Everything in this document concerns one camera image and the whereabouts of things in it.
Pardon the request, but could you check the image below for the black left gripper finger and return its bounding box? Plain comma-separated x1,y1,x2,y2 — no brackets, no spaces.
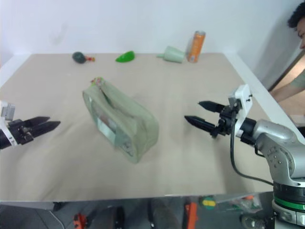
23,116,51,127
30,121,61,138

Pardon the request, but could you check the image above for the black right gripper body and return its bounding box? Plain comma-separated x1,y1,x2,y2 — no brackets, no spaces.
211,104,239,139

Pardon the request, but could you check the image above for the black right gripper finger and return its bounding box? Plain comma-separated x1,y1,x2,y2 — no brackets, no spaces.
198,101,224,113
184,115,219,134

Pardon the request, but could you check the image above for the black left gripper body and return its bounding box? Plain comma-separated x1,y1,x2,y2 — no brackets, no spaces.
7,119,34,146

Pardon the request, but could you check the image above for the green plush zipper charm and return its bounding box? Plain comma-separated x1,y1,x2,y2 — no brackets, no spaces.
90,76,105,87

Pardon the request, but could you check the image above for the pale green zip pouch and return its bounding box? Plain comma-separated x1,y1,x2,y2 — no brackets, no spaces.
82,76,159,165

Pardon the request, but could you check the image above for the beige table cloth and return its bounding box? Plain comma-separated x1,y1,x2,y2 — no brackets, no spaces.
0,52,298,201

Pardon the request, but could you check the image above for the white table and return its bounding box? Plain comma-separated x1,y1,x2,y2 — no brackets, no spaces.
0,52,305,212

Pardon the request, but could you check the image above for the orange drink can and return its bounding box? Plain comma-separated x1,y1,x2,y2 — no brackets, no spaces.
187,30,206,63

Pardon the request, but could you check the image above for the pale green funnel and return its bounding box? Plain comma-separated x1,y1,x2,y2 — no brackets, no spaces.
156,46,186,64

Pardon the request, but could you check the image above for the dark green ball toy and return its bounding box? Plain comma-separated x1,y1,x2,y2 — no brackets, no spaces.
72,51,96,64

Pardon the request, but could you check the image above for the green and yellow round object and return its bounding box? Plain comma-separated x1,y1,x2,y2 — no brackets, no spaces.
199,195,218,210

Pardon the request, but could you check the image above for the clear plastic bag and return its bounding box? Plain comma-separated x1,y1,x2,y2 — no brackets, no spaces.
228,194,263,212

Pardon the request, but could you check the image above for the orange plastic bar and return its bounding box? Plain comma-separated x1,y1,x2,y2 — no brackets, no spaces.
184,202,198,229

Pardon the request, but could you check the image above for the bright green plastic leaf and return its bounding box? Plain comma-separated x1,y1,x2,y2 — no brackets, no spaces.
115,51,136,63

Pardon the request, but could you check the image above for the small orange object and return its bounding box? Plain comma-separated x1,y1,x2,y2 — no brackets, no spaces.
72,213,88,229

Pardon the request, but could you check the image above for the dark haired bystander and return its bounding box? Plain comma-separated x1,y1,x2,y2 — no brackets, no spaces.
287,0,305,93

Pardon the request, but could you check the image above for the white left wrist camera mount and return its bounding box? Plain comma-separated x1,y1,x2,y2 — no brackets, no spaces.
0,100,17,146

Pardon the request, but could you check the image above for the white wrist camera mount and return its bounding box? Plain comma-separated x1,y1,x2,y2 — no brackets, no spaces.
228,83,253,138
0,100,17,146

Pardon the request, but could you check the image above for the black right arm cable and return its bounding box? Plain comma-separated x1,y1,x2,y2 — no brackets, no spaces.
229,114,275,186

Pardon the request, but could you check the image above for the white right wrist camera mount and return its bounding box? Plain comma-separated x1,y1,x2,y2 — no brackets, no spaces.
228,83,253,138

